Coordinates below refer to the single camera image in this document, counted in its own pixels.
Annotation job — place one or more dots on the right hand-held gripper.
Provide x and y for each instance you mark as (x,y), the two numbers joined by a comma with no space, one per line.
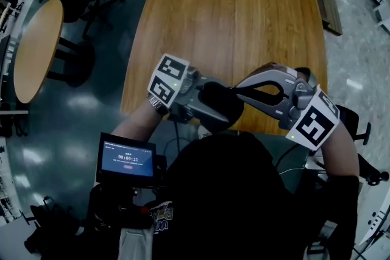
(314,125)

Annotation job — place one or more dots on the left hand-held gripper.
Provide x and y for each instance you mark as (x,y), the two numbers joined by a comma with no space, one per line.
(167,79)

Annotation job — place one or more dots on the black soft pouch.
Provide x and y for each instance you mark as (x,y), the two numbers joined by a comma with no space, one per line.
(222,103)

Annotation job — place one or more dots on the person's left forearm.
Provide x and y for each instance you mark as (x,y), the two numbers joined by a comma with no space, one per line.
(137,126)

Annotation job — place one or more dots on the person's right forearm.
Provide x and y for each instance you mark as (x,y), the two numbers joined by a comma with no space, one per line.
(338,158)

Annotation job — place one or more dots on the person's right hand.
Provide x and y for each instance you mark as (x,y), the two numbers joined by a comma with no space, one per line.
(307,77)

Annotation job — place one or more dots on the silver wristwatch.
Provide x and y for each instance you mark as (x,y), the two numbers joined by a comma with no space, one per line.
(156,104)

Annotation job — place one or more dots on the person's black shirt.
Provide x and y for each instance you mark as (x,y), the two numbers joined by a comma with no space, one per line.
(231,198)

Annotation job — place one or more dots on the black monitor screen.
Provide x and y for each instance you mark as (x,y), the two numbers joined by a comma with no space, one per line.
(126,158)

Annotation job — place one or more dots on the white cabinet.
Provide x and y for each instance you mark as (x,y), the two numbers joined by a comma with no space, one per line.
(384,16)

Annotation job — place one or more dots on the white desk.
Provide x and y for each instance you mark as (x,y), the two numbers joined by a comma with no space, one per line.
(376,213)

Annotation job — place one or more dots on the person's light grey trousers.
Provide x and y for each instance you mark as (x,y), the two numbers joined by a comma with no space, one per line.
(134,245)

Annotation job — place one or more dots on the round wooden table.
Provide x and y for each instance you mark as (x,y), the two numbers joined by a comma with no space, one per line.
(35,54)

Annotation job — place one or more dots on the black backpack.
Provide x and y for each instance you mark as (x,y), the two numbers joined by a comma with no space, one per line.
(55,231)

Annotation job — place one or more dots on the dark desk divider panel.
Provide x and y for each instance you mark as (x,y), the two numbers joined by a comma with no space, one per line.
(4,70)

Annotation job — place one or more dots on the black monitor mount rig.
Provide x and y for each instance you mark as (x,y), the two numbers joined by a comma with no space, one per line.
(122,210)

